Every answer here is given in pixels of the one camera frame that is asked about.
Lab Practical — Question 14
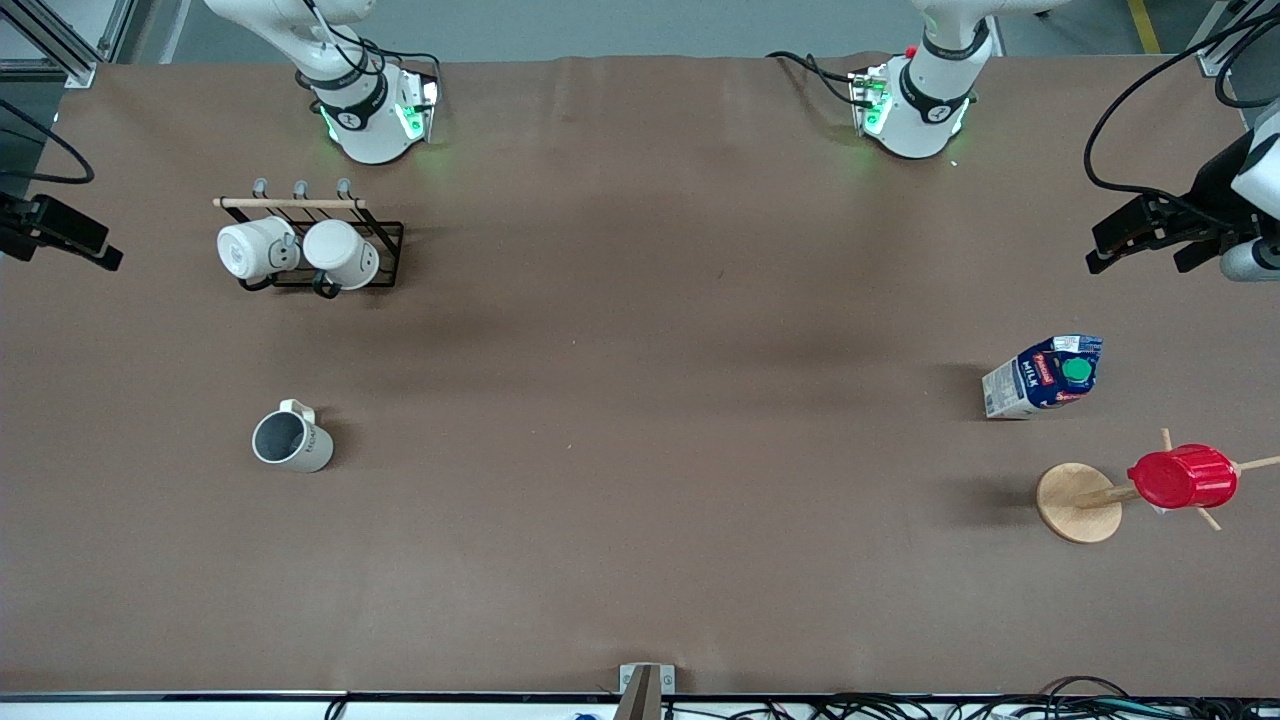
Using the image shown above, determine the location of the blue white milk carton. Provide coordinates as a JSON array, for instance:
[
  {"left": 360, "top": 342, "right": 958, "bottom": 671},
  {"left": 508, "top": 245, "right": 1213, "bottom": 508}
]
[{"left": 980, "top": 333, "right": 1105, "bottom": 422}]

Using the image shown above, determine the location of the red plastic cup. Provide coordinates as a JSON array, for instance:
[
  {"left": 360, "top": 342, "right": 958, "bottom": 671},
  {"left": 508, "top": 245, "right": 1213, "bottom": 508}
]
[{"left": 1126, "top": 443, "right": 1240, "bottom": 512}]

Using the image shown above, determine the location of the white mug with grey print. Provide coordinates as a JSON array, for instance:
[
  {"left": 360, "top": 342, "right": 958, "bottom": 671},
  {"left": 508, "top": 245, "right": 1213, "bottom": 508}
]
[{"left": 216, "top": 216, "right": 302, "bottom": 284}]

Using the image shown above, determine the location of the plain white mug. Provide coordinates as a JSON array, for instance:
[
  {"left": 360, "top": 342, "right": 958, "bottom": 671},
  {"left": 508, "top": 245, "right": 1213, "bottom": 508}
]
[{"left": 302, "top": 218, "right": 382, "bottom": 293}]

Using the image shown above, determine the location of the wooden mug tree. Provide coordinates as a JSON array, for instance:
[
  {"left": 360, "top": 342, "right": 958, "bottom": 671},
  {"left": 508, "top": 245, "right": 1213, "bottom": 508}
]
[{"left": 1035, "top": 427, "right": 1280, "bottom": 546}]

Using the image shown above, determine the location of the brown table cover sheet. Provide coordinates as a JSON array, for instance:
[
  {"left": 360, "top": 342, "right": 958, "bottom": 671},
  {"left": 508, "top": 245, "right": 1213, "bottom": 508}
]
[{"left": 0, "top": 52, "right": 1280, "bottom": 697}]

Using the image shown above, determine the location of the aluminium frame profile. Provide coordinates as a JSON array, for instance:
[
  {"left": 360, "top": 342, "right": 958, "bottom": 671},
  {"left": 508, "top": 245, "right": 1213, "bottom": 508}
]
[
  {"left": 0, "top": 0, "right": 137, "bottom": 90},
  {"left": 1194, "top": 0, "right": 1280, "bottom": 79}
]

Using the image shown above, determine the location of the black wire mug rack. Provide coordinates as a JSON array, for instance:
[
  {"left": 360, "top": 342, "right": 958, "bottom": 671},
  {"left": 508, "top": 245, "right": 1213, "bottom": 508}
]
[{"left": 212, "top": 177, "right": 405, "bottom": 300}]

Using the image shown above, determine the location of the black right arm base cable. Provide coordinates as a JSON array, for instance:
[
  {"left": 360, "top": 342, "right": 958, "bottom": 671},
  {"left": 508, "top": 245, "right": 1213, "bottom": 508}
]
[{"left": 298, "top": 0, "right": 443, "bottom": 101}]

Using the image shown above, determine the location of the black arm base cable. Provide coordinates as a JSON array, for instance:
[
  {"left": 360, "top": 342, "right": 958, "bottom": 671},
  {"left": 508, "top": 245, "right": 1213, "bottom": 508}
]
[
  {"left": 767, "top": 49, "right": 863, "bottom": 107},
  {"left": 298, "top": 0, "right": 443, "bottom": 101}
]

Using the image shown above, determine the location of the black left arm base cable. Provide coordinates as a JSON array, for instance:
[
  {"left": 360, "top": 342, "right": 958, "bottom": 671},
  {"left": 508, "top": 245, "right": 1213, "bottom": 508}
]
[{"left": 767, "top": 49, "right": 863, "bottom": 107}]

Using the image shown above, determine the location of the black cable bundle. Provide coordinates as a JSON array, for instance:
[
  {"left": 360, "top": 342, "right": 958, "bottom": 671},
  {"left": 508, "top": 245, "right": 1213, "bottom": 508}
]
[{"left": 800, "top": 675, "right": 1280, "bottom": 720}]

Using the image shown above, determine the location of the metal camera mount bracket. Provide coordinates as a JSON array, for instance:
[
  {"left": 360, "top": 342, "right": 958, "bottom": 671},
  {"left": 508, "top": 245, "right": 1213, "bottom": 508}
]
[{"left": 618, "top": 662, "right": 677, "bottom": 720}]

